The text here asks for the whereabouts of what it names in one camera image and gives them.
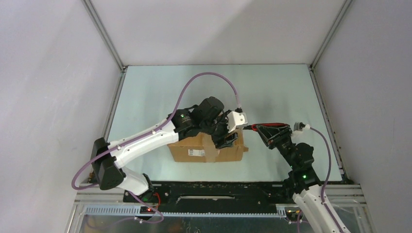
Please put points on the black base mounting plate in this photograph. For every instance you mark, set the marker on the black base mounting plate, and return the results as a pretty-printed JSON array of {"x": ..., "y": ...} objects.
[{"x": 163, "y": 192}]

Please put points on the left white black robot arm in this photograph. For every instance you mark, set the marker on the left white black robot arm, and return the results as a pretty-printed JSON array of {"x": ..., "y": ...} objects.
[{"x": 109, "y": 159}]

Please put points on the left small circuit board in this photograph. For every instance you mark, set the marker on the left small circuit board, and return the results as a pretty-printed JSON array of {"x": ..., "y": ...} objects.
[{"x": 144, "y": 210}]

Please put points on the small circuit board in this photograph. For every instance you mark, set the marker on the small circuit board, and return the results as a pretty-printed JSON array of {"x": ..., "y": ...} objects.
[
  {"x": 294, "y": 213},
  {"x": 144, "y": 210}
]

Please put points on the brown cardboard express box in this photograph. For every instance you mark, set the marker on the brown cardboard express box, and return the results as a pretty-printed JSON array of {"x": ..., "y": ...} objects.
[{"x": 200, "y": 149}]

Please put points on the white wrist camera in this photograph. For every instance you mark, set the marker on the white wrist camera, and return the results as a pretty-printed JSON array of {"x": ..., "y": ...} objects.
[
  {"x": 236, "y": 120},
  {"x": 299, "y": 127}
]

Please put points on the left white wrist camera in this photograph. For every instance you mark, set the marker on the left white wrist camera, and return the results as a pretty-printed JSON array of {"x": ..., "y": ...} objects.
[{"x": 236, "y": 120}]

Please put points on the right small circuit board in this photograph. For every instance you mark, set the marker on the right small circuit board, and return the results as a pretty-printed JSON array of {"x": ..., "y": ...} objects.
[{"x": 294, "y": 213}]

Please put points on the red black utility knife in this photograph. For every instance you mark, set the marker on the red black utility knife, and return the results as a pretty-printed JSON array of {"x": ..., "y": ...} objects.
[{"x": 254, "y": 127}]

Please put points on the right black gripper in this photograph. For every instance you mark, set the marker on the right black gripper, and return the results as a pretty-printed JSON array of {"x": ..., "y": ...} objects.
[{"x": 283, "y": 132}]

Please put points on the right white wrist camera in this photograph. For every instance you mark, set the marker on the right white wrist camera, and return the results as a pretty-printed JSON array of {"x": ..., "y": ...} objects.
[{"x": 299, "y": 127}]

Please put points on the aluminium frame rail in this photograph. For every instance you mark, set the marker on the aluminium frame rail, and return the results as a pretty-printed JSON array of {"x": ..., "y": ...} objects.
[{"x": 102, "y": 31}]

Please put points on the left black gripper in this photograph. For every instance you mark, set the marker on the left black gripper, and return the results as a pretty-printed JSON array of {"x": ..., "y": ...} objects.
[{"x": 220, "y": 142}]

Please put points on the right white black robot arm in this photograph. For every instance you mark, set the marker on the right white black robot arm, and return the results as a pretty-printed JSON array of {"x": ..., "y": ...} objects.
[{"x": 314, "y": 202}]

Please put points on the grey slotted cable duct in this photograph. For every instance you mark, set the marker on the grey slotted cable duct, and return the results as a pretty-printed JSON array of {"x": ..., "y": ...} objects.
[{"x": 113, "y": 210}]

